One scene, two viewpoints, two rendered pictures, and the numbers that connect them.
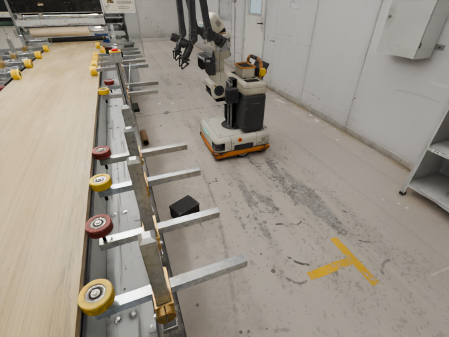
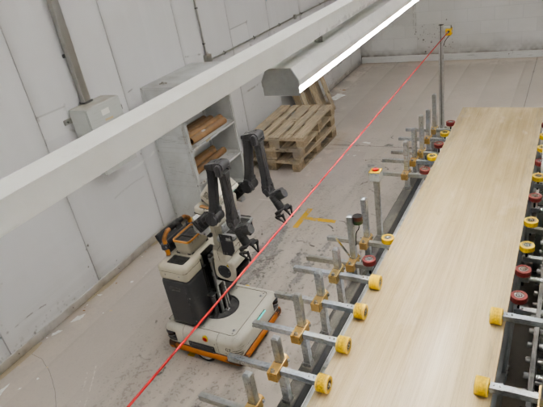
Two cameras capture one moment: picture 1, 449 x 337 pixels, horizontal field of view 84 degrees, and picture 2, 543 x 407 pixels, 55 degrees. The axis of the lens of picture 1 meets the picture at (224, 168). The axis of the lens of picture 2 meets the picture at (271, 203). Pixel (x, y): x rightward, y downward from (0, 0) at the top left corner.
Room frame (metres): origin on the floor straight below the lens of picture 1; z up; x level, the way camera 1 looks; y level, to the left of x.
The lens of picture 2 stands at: (4.16, 2.76, 2.74)
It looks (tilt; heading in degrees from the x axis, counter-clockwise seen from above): 28 degrees down; 233
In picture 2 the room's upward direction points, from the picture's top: 10 degrees counter-clockwise
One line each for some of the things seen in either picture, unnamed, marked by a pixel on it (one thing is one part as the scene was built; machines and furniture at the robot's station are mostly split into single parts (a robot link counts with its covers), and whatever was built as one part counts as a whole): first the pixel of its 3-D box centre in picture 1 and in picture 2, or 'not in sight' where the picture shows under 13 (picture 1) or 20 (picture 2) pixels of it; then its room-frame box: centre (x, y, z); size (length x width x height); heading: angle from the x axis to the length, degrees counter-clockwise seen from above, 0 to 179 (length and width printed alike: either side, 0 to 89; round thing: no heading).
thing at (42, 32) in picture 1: (75, 31); not in sight; (4.45, 2.33, 1.05); 1.43 x 0.12 x 0.12; 111
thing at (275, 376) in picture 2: not in sight; (278, 367); (3.17, 1.25, 0.95); 0.14 x 0.06 x 0.05; 21
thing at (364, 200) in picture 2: not in sight; (366, 229); (1.98, 0.80, 0.91); 0.04 x 0.04 x 0.48; 21
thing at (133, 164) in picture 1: (147, 219); (422, 140); (0.58, 0.25, 0.90); 0.04 x 0.04 x 0.48; 21
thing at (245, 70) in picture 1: (244, 70); (191, 239); (2.72, -0.21, 0.87); 0.23 x 0.15 x 0.11; 21
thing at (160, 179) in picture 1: (152, 181); (408, 161); (0.87, 0.32, 0.84); 0.43 x 0.03 x 0.04; 111
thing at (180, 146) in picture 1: (145, 153); (400, 174); (1.10, 0.41, 0.84); 0.43 x 0.03 x 0.04; 111
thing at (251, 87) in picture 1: (241, 97); (202, 271); (2.71, -0.19, 0.59); 0.55 x 0.34 x 0.83; 21
